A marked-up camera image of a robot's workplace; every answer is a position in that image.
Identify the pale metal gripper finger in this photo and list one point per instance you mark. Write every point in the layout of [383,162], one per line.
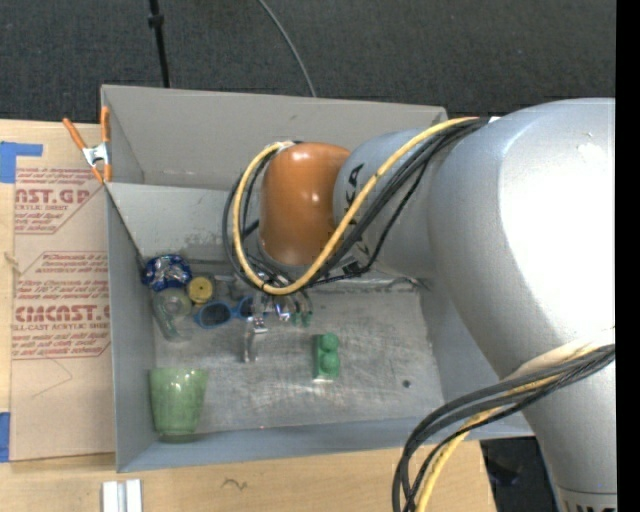
[251,345]

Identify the blue sunglasses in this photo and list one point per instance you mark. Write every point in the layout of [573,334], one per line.
[216,314]

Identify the grey metal bin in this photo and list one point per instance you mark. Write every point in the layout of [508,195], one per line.
[280,395]

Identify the yellow round disc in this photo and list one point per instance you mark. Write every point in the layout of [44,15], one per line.
[200,289]

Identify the green toy block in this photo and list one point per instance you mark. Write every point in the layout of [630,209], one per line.
[326,357]

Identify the clear glass cup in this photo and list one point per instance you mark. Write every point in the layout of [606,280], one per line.
[171,312]

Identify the green plastic cup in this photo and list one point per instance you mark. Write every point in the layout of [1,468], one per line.
[177,402]

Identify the blue foil packet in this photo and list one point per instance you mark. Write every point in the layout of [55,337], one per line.
[165,272]

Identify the brown cardboard board red print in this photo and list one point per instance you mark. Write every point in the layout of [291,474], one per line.
[60,390]

